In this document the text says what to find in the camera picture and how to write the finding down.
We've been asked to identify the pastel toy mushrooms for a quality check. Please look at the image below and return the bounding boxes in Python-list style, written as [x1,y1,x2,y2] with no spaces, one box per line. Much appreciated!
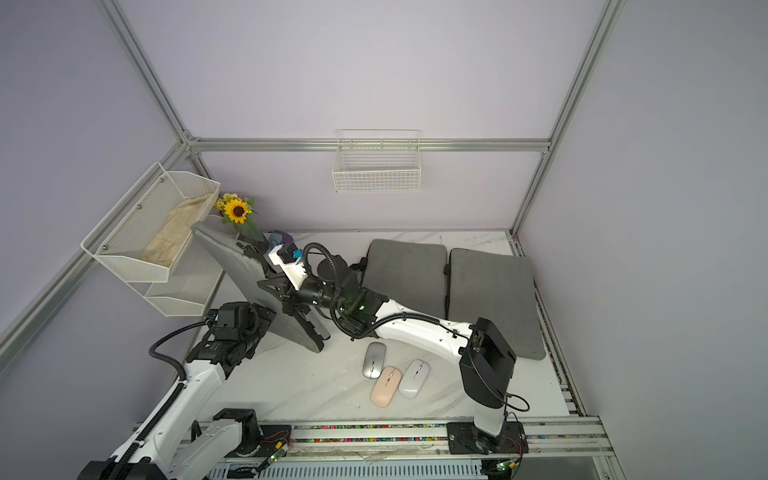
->
[267,230,294,249]

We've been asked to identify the grey laptop bag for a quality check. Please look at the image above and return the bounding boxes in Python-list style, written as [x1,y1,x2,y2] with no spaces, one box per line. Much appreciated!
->
[447,248,546,361]
[191,222,327,354]
[362,239,448,318]

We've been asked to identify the white wire wall basket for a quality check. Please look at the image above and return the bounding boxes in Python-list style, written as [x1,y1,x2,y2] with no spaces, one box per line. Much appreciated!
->
[332,129,422,194]

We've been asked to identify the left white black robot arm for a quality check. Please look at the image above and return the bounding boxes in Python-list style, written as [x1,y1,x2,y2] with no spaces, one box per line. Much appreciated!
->
[78,302,276,479]

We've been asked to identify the pink computer mouse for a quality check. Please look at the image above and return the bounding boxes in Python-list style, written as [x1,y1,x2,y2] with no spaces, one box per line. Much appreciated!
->
[371,366,402,408]

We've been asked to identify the lower white mesh shelf basket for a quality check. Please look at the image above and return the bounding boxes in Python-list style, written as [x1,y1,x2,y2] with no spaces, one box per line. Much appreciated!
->
[142,217,235,317]

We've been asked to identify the white computer mouse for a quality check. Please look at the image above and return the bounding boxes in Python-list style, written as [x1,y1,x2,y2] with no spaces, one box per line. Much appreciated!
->
[398,359,430,399]

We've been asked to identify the artificial sunflower bouquet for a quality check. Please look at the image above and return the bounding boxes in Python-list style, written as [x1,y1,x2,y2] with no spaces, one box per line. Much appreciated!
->
[214,193,264,241]

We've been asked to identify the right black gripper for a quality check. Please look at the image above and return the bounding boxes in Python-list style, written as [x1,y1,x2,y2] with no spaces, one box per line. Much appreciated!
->
[262,272,350,317]

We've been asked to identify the beige cloth in basket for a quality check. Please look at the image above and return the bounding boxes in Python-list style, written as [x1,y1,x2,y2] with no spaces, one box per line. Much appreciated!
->
[140,194,213,267]

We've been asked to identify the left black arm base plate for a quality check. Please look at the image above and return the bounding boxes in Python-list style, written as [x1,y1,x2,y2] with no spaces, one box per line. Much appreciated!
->
[225,424,292,458]

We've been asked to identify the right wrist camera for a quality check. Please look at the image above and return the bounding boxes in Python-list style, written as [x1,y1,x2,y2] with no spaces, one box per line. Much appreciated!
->
[268,243,307,290]

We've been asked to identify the upper white mesh shelf basket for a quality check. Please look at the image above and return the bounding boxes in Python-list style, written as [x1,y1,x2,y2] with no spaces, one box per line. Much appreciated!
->
[81,163,220,283]

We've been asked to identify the white mesh shelf basket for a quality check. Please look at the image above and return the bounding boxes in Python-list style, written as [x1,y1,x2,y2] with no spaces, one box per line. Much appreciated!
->
[81,163,220,283]
[142,217,235,317]

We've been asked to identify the aluminium frame rails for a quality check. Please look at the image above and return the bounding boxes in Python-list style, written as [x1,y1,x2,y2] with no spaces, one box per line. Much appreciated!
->
[1,1,608,479]

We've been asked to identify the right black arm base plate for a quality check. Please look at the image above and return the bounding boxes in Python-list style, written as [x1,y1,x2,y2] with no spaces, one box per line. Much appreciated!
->
[446,422,529,455]

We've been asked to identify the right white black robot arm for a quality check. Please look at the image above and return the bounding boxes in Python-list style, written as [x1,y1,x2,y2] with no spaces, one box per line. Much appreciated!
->
[267,242,517,440]

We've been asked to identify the silver grey computer mouse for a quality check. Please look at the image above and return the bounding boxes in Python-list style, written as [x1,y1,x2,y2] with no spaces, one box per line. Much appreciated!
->
[362,342,386,379]

